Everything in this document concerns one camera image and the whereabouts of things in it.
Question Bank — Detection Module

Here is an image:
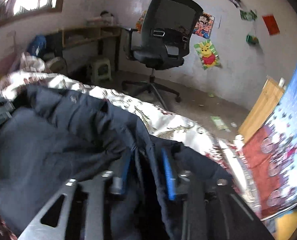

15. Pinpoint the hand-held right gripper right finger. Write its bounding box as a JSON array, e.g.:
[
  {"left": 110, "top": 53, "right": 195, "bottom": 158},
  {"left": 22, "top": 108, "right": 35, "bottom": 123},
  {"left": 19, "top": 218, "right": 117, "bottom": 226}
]
[{"left": 161, "top": 147, "right": 275, "bottom": 240}]

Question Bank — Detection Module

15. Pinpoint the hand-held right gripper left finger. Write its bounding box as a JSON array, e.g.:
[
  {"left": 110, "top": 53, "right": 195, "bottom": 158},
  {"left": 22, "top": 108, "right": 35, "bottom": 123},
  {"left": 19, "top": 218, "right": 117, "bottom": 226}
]
[{"left": 21, "top": 152, "right": 133, "bottom": 240}]

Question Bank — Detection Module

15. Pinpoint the navy padded jacket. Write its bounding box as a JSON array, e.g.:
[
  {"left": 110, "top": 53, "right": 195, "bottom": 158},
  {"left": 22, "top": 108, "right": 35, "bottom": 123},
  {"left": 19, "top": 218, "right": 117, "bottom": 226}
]
[{"left": 0, "top": 84, "right": 235, "bottom": 240}]

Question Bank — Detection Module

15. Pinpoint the floral patterned blanket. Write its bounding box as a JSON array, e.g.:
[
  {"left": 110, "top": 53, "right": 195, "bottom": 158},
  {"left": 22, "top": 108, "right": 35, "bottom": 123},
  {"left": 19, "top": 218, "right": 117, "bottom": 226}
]
[{"left": 0, "top": 52, "right": 261, "bottom": 240}]

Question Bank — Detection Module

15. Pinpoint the blue backpack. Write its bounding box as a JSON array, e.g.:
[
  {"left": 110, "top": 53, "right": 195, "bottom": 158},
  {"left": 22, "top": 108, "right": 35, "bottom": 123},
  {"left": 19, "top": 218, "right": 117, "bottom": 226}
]
[{"left": 30, "top": 35, "right": 48, "bottom": 55}]

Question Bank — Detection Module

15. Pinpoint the green paper scrap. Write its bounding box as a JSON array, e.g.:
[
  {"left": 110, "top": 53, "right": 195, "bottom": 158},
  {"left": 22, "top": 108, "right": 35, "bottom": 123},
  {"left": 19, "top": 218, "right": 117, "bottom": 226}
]
[{"left": 210, "top": 116, "right": 230, "bottom": 130}]

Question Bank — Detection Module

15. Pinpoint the pale plastic stool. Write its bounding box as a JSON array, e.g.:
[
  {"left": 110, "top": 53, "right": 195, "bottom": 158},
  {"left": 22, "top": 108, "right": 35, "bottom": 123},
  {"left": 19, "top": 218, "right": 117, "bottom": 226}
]
[{"left": 89, "top": 58, "right": 113, "bottom": 82}]

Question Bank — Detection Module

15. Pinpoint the wooden desk with shelf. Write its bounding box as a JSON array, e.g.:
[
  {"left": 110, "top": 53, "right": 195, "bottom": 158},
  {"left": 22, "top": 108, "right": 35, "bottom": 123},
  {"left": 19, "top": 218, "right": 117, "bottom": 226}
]
[{"left": 61, "top": 25, "right": 121, "bottom": 72}]

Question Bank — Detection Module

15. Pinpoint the wooden board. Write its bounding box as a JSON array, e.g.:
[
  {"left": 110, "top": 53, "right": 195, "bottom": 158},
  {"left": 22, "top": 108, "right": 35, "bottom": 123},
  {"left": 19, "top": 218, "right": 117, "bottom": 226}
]
[{"left": 238, "top": 76, "right": 286, "bottom": 143}]

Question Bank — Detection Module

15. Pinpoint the stack of papers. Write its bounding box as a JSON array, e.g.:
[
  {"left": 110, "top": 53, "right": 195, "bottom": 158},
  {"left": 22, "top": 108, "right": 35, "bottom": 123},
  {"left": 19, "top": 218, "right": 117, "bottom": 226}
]
[{"left": 86, "top": 16, "right": 114, "bottom": 27}]

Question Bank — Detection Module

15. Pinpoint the yellow bed sheet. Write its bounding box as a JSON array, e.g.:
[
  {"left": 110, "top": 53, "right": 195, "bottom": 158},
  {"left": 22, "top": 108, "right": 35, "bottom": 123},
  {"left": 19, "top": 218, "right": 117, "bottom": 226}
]
[{"left": 273, "top": 210, "right": 297, "bottom": 240}]

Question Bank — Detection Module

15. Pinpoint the blue printed curtain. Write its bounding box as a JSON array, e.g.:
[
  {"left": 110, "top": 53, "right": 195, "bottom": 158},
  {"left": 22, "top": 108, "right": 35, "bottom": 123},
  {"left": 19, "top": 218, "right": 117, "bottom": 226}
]
[{"left": 241, "top": 25, "right": 297, "bottom": 220}]

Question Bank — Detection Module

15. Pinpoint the black mesh office chair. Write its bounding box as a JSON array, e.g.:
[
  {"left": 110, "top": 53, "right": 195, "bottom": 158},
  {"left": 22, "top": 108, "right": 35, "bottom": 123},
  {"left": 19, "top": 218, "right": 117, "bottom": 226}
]
[{"left": 121, "top": 0, "right": 204, "bottom": 110}]

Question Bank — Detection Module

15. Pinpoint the green photo print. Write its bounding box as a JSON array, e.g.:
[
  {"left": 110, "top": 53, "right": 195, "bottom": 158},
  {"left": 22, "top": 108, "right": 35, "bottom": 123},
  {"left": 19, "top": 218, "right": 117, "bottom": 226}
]
[{"left": 240, "top": 9, "right": 257, "bottom": 21}]

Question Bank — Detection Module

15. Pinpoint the red paper envelope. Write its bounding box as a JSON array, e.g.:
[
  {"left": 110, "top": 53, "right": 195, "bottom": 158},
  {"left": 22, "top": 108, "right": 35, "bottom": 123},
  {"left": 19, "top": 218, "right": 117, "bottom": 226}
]
[{"left": 262, "top": 14, "right": 280, "bottom": 35}]

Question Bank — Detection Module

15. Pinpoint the yellow bear wall poster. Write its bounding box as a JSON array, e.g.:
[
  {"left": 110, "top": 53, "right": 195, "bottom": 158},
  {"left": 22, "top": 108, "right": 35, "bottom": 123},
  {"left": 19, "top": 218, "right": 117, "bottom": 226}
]
[{"left": 194, "top": 40, "right": 222, "bottom": 70}]

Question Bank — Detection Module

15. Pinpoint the orange cartoon wall poster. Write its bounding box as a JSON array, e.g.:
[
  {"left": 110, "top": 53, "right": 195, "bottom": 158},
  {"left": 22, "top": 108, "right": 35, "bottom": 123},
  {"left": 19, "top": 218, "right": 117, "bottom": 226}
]
[{"left": 136, "top": 10, "right": 148, "bottom": 33}]

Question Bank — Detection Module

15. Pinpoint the cartoon character wall poster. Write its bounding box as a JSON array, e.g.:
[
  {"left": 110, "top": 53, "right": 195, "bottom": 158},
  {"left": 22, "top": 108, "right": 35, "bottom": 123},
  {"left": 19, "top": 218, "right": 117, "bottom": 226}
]
[{"left": 192, "top": 12, "right": 215, "bottom": 37}]

